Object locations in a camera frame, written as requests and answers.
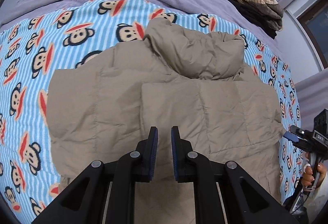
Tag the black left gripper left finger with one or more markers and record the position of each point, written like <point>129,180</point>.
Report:
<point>105,192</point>

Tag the black folded garment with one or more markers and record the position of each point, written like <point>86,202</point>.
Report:
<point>254,17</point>

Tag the blue striped monkey blanket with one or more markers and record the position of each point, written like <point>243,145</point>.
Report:
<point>33,49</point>

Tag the right hand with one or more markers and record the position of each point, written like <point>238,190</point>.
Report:
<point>308,178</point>

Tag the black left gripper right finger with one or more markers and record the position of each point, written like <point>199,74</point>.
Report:
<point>223,193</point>

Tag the khaki puffer jacket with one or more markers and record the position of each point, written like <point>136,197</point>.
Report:
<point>172,77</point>

